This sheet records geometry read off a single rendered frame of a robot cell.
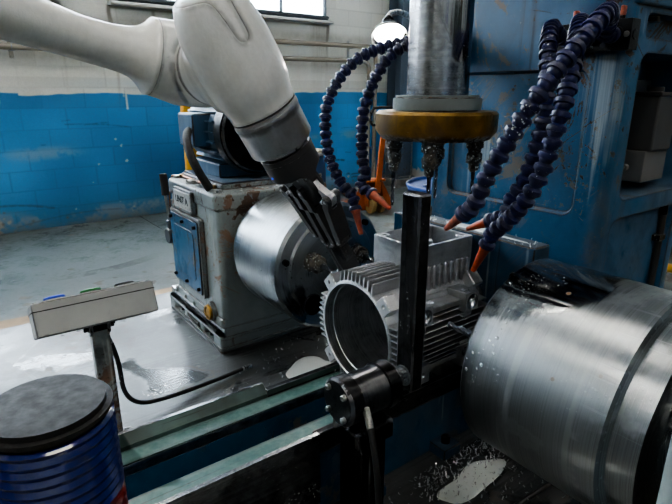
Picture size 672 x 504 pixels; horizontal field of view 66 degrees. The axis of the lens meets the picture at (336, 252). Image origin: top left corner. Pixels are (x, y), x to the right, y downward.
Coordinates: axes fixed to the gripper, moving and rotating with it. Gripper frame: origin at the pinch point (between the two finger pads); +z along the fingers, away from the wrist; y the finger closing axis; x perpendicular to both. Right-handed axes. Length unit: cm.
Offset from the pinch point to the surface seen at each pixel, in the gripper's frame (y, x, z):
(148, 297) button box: 16.3, 25.3, -7.8
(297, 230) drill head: 15.3, -1.4, -0.2
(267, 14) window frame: 540, -309, 47
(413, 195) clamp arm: -19.8, -2.4, -14.0
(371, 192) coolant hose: 5.9, -13.1, -1.8
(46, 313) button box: 16.7, 37.0, -15.5
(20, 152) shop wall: 540, 8, 32
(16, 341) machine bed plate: 72, 52, 6
